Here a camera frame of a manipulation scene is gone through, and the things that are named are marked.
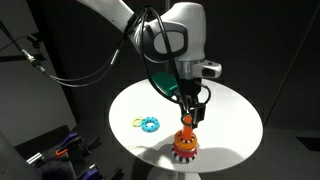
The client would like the orange ring holder peg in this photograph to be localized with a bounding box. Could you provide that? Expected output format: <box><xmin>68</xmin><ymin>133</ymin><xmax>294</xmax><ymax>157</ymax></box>
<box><xmin>182</xmin><ymin>115</ymin><xmax>193</xmax><ymax>140</ymax></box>

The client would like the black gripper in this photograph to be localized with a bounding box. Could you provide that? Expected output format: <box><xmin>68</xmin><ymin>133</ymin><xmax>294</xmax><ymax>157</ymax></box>
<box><xmin>180</xmin><ymin>78</ymin><xmax>206</xmax><ymax>129</ymax></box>

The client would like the black white base ring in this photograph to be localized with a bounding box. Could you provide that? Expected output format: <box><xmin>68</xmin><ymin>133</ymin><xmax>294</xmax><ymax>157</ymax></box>
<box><xmin>171</xmin><ymin>150</ymin><xmax>199</xmax><ymax>164</ymax></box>

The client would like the purple clamp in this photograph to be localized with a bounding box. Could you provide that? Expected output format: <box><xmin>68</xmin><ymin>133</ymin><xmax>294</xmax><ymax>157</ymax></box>
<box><xmin>55</xmin><ymin>132</ymin><xmax>80</xmax><ymax>156</ymax></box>

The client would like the yellow ring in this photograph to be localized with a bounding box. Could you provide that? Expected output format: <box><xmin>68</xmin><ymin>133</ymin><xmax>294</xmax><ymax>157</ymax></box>
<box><xmin>131</xmin><ymin>116</ymin><xmax>144</xmax><ymax>128</ymax></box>

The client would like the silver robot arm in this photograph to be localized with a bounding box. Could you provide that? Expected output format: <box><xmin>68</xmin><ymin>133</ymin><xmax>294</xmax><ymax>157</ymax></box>
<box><xmin>77</xmin><ymin>0</ymin><xmax>222</xmax><ymax>128</ymax></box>

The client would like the green wrist camera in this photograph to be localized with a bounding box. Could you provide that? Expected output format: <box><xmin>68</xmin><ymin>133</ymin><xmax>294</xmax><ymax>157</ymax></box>
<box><xmin>152</xmin><ymin>72</ymin><xmax>178</xmax><ymax>97</ymax></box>

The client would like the white round table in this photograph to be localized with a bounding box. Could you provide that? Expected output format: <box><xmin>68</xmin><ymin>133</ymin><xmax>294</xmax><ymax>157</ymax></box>
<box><xmin>109</xmin><ymin>80</ymin><xmax>263</xmax><ymax>180</ymax></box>

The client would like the blue ring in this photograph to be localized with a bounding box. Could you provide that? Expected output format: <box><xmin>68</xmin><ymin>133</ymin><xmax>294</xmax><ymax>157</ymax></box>
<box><xmin>140</xmin><ymin>116</ymin><xmax>161</xmax><ymax>133</ymax></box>

